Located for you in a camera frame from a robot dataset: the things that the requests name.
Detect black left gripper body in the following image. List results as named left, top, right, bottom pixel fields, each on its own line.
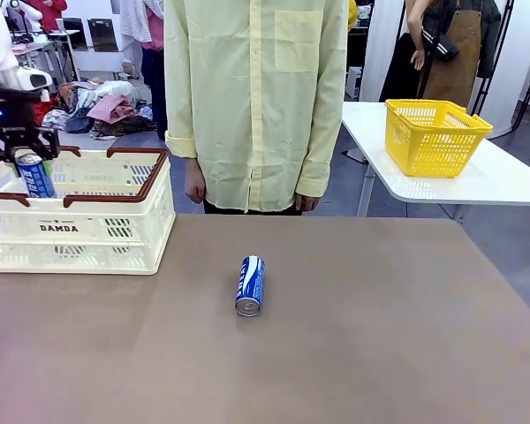
left=0, top=95, right=37, bottom=148

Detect person in red top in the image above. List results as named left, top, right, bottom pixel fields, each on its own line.
left=37, top=0, right=69, bottom=31

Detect black appliance box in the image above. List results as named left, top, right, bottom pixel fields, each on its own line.
left=87, top=17, right=120, bottom=54
left=63, top=17, right=89, bottom=51

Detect person in yellow shirt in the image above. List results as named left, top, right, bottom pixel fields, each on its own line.
left=163, top=0, right=351, bottom=216

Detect grey background table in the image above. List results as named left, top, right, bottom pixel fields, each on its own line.
left=9, top=41, right=80, bottom=96

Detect person's left hand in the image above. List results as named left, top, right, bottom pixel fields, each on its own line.
left=293, top=193, right=322, bottom=214

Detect pile of colourful clothes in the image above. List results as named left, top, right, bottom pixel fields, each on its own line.
left=38, top=79, right=158, bottom=140

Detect person's right hand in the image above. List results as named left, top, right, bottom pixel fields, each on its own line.
left=184, top=158, right=207, bottom=205

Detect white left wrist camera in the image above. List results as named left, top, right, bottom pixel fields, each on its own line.
left=13, top=65, right=54, bottom=103

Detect mannequin with brown apron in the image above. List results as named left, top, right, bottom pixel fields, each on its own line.
left=390, top=0, right=503, bottom=108

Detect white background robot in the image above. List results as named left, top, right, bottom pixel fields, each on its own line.
left=0, top=0, right=44, bottom=33

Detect person's right forearm yellow sleeve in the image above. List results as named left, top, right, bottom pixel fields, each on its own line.
left=163, top=83, right=201, bottom=160

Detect white round-cornered table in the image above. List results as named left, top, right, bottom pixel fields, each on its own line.
left=341, top=101, right=530, bottom=218

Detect person's left forearm yellow sleeve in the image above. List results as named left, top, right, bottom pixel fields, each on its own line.
left=294, top=110, right=344, bottom=199

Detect blue drink can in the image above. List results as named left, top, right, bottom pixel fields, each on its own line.
left=14, top=152, right=57, bottom=199
left=234, top=254, right=267, bottom=319

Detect cream shopping basket brown handles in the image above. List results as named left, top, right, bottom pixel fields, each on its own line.
left=0, top=148, right=178, bottom=276

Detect person in pink top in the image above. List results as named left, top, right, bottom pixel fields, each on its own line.
left=119, top=0, right=167, bottom=139

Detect yellow plastic basket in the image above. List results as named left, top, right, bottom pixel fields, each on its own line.
left=384, top=99, right=495, bottom=178

